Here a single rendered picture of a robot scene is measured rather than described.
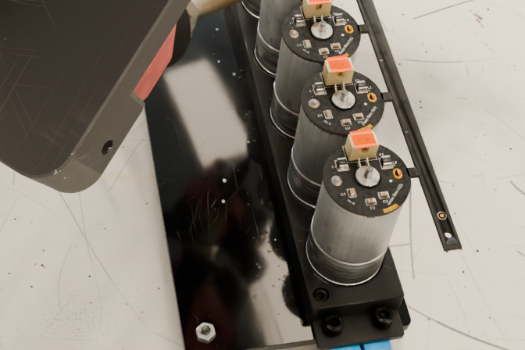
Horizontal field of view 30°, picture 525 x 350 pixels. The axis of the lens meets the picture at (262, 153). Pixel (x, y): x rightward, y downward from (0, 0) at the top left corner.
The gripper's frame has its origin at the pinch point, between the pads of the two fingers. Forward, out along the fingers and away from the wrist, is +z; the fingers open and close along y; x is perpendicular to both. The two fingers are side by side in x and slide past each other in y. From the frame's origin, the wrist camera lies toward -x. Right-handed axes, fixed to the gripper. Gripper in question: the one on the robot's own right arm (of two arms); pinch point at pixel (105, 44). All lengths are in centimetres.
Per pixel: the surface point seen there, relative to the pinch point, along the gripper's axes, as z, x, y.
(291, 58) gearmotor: 6.8, -3.3, -2.2
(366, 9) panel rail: 7.8, -6.0, -3.2
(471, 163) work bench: 14.0, -4.5, -8.0
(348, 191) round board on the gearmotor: 4.8, -0.3, -6.3
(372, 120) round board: 6.0, -2.6, -5.6
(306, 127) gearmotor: 6.1, -1.5, -4.0
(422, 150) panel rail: 6.0, -2.6, -7.3
